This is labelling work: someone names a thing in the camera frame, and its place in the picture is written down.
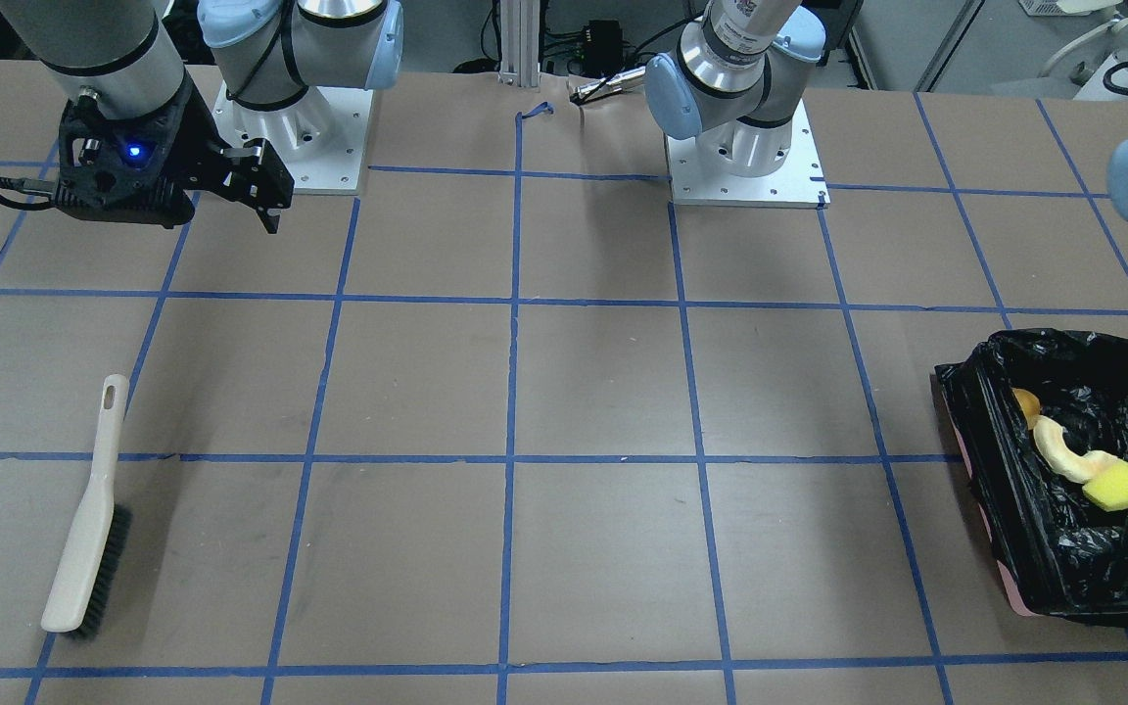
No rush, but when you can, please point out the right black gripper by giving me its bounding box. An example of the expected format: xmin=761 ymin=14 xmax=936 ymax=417
xmin=162 ymin=77 xmax=296 ymax=235

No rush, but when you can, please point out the beige hand brush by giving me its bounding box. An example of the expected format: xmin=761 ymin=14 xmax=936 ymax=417
xmin=39 ymin=374 xmax=131 ymax=638

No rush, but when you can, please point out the orange fruit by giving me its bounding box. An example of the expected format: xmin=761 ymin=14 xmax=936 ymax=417
xmin=1011 ymin=387 xmax=1042 ymax=430

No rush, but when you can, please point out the pale banana peel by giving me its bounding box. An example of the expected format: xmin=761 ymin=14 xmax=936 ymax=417
xmin=1031 ymin=415 xmax=1120 ymax=485

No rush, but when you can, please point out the yellow sponge piece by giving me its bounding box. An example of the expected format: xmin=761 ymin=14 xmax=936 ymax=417
xmin=1083 ymin=461 xmax=1128 ymax=512

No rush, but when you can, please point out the black lined trash bin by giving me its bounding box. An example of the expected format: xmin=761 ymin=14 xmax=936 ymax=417
xmin=934 ymin=329 xmax=1128 ymax=628

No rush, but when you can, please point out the black power brick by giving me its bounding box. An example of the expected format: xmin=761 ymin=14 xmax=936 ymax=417
xmin=582 ymin=19 xmax=624 ymax=71

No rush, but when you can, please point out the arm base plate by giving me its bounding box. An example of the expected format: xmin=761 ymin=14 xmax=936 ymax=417
xmin=213 ymin=83 xmax=380 ymax=196
xmin=664 ymin=102 xmax=831 ymax=209

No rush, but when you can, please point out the aluminium frame post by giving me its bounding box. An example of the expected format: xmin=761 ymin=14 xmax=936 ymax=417
xmin=497 ymin=0 xmax=541 ymax=92

